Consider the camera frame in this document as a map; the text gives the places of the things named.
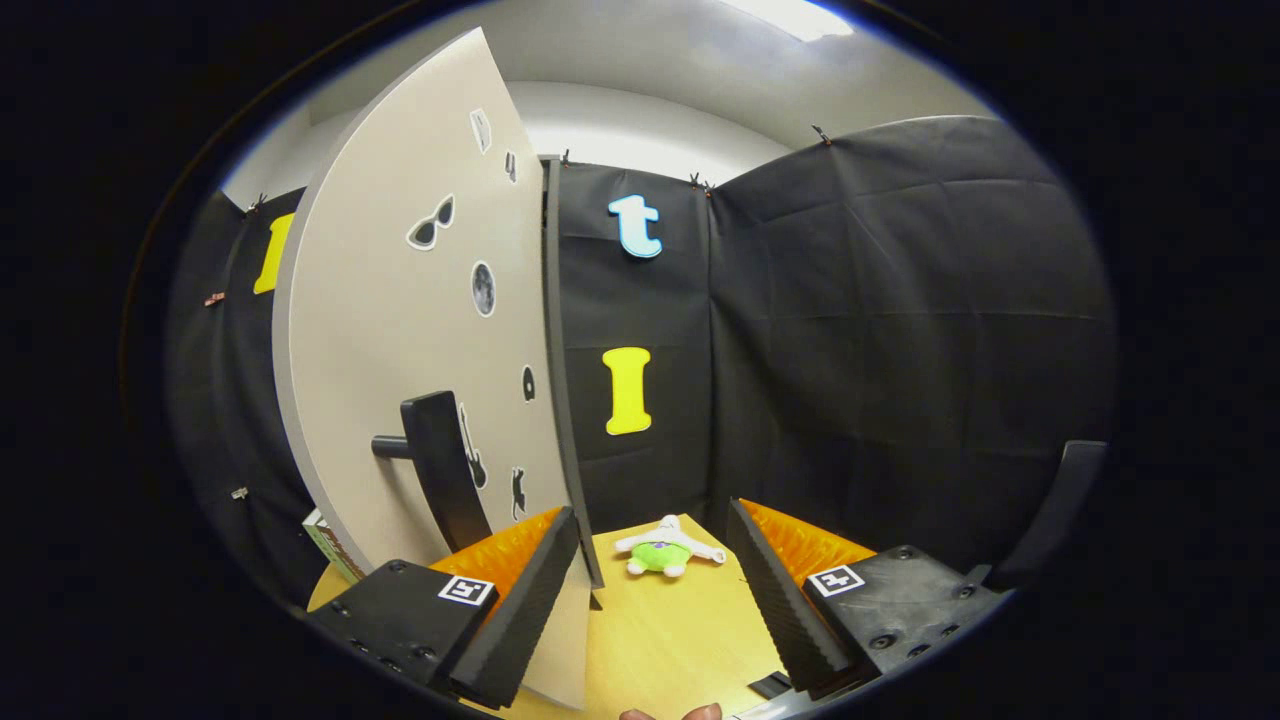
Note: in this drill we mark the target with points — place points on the beige cabinet door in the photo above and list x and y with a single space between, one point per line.
400 330

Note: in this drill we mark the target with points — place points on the green spine book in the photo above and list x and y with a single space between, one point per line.
335 550

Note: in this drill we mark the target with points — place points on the green and white plush toy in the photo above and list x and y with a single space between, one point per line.
660 557

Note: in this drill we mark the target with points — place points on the black backdrop cloth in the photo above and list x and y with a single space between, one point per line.
900 350

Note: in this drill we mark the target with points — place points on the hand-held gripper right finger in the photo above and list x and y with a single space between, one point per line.
775 600

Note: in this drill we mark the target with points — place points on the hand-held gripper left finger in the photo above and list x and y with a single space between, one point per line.
530 600

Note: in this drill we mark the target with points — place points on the grey cabinet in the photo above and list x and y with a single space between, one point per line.
552 300

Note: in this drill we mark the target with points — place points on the long ceiling light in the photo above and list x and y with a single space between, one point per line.
790 18

